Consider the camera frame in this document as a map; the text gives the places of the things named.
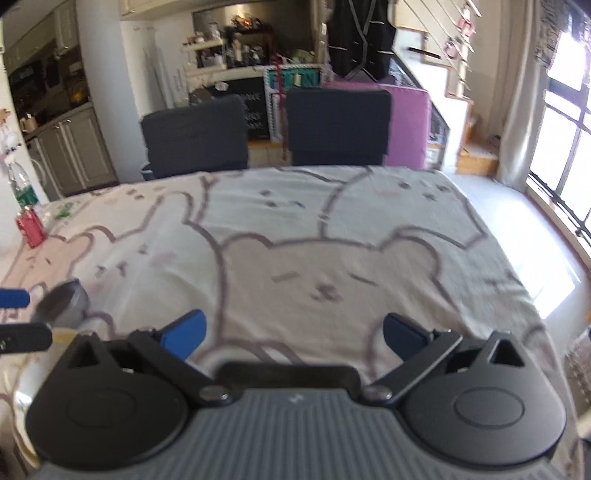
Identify black hanging jacket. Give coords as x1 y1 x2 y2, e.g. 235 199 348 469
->
327 0 397 82

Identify round stainless steel bowl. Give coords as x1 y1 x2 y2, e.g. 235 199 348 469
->
31 278 90 329

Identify white curtain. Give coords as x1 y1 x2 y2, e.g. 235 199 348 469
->
497 1 569 192

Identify red milk drink can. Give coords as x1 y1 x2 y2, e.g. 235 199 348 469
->
16 206 47 249

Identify green snack packet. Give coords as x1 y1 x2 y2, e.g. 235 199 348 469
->
53 206 71 220

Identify dark chair with purple cushion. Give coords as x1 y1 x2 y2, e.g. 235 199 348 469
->
140 95 249 179

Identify dark blue round container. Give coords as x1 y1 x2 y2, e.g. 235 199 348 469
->
140 162 154 181

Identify dark chair near window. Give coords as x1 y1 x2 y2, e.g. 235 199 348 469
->
286 89 392 166

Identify bear pattern tablecloth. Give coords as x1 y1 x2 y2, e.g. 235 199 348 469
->
1 167 584 479

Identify green poizon sign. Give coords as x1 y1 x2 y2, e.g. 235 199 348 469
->
263 65 322 93

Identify green label water bottle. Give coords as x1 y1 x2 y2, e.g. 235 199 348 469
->
7 161 40 212

